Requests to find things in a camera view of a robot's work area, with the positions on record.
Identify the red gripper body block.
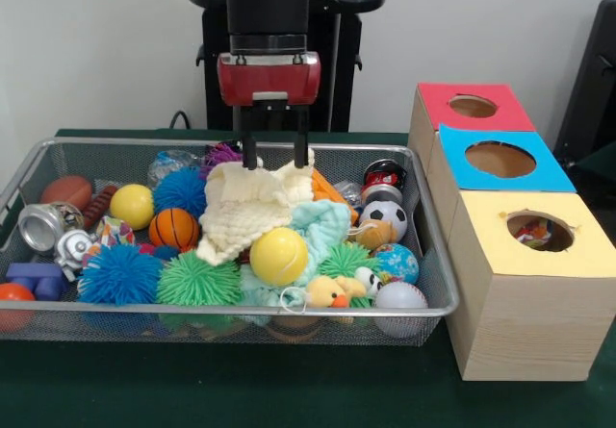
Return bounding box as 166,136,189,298
216,51,322,108

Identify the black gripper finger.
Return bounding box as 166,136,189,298
293,105,310,169
240,105,259,169

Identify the cream muslin cloth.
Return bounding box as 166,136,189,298
195,147,317,266

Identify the green spiky ball white nub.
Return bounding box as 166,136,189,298
156,249,242,308

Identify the heart print cloth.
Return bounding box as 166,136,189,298
95,215,136,247

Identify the small colourful dotted cloth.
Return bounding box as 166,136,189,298
512,218,555,250

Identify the shallow mesh bin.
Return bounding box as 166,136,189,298
0,137,459,347

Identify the wooden box with three holes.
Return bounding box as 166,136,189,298
407,82,616,382

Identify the purple spiky toy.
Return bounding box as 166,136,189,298
202,141,243,168

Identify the mint green cloth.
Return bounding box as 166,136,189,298
239,200,352,326

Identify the blue spiky ball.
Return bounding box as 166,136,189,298
76,243,165,307
153,166,209,220

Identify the black and white soccer ball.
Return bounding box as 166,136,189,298
359,200,408,237

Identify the yellow tennis ball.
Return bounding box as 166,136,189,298
248,228,309,286

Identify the green spiky ball with eyes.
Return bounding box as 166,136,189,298
320,243,386,309

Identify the blue globe ball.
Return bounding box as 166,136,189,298
373,242,420,285

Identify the dark green table cloth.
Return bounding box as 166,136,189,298
0,128,616,428

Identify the black upright panel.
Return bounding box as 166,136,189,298
552,0,616,160

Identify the dark green side-table cloth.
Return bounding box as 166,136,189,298
575,141,616,170

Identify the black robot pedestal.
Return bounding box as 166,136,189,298
186,0,386,134

